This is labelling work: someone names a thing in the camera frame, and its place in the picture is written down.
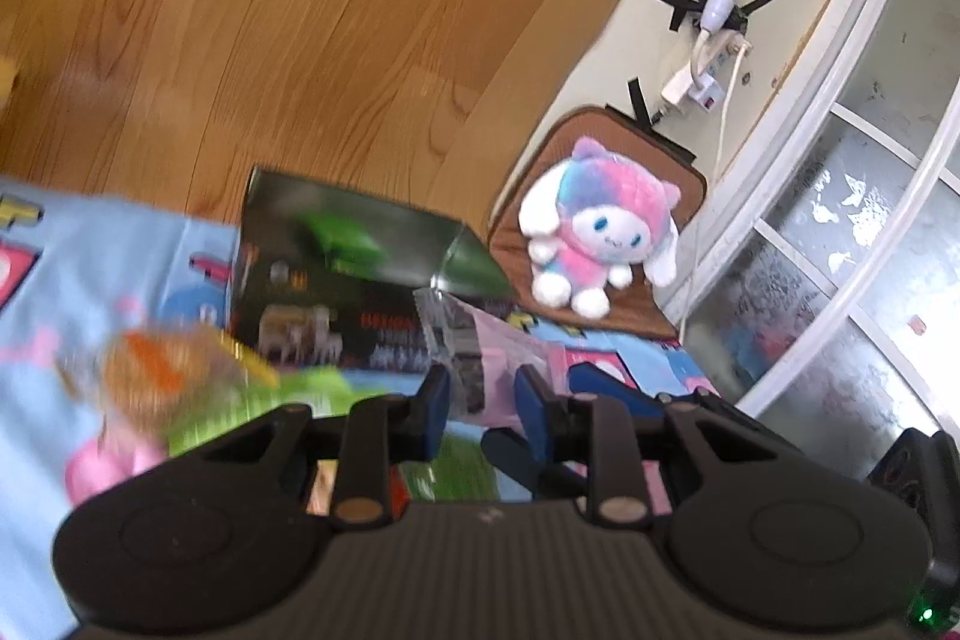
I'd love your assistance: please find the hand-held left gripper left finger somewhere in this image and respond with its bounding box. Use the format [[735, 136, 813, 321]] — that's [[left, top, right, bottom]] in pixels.
[[196, 368, 452, 530]]

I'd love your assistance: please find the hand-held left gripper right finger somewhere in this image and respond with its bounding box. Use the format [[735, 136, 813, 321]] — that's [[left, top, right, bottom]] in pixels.
[[514, 364, 797, 530]]

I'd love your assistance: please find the pink snack packet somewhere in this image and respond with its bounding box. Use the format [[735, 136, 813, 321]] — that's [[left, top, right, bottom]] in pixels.
[[414, 287, 572, 432]]

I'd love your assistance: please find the dark printed cardboard box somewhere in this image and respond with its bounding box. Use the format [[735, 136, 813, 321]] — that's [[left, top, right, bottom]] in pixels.
[[229, 164, 520, 377]]

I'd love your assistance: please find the orange red snack packet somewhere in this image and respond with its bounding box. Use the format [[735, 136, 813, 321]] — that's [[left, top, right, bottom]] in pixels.
[[60, 323, 283, 455]]

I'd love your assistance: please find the pink blue plush toy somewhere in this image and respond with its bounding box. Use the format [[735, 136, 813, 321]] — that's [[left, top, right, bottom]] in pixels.
[[519, 136, 685, 320]]

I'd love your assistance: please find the brown seat cushion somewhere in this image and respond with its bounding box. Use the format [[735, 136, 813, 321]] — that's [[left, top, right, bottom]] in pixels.
[[487, 104, 710, 342]]

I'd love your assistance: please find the white framed glass door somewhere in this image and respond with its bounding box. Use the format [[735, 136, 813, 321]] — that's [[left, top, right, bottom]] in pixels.
[[675, 0, 960, 455]]

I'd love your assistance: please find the white power strip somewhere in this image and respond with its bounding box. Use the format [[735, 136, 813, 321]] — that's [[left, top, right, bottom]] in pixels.
[[658, 29, 752, 118]]

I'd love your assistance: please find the light blue printed blanket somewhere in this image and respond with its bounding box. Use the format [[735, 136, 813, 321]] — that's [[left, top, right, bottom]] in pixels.
[[0, 175, 722, 640]]

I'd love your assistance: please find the white cable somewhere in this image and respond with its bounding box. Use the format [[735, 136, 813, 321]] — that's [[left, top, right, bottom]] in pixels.
[[714, 44, 752, 185]]

